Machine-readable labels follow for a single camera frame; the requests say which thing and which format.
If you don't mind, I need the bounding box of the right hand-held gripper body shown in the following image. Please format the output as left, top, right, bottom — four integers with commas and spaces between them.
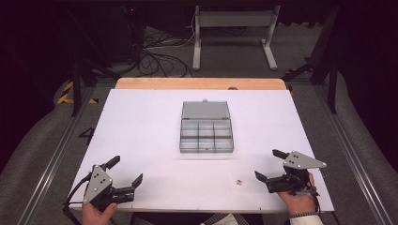
265, 150, 328, 194

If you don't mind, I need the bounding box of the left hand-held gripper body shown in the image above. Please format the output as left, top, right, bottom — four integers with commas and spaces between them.
82, 164, 136, 212

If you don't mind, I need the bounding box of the person's left hand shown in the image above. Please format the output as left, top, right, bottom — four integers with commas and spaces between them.
82, 202, 118, 225

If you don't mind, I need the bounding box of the person's right hand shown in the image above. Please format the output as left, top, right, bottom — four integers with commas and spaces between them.
276, 172, 317, 217

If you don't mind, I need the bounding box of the black floor tape mark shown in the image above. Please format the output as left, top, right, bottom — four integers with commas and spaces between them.
78, 127, 95, 145

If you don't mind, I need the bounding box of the clear plastic compartment box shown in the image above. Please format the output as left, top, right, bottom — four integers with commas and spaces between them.
178, 98, 235, 155

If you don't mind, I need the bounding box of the yellow black floor tape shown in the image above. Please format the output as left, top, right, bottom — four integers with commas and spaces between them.
56, 81, 100, 105

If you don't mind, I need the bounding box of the black tripod stand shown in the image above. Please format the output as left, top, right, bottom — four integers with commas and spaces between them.
64, 8, 121, 117
281, 4, 341, 115

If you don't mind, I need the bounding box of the black equipment case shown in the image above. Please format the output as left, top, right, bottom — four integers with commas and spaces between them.
93, 5, 146, 64

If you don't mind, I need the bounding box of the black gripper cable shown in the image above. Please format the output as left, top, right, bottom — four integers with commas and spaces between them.
61, 172, 92, 225
311, 187, 323, 218

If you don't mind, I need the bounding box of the grey metal floor rail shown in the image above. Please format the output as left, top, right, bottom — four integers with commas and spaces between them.
314, 83, 396, 225
16, 86, 97, 225

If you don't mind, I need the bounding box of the beaded bracelet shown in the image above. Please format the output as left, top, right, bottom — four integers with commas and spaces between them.
289, 211, 319, 219

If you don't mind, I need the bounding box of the bundle of black floor cables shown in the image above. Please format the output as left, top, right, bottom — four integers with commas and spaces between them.
136, 29, 193, 78

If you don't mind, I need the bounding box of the grey metal stand frame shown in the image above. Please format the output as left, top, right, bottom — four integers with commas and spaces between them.
191, 5, 282, 71

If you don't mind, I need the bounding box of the white floor cable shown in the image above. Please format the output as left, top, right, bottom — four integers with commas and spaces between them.
146, 13, 197, 50

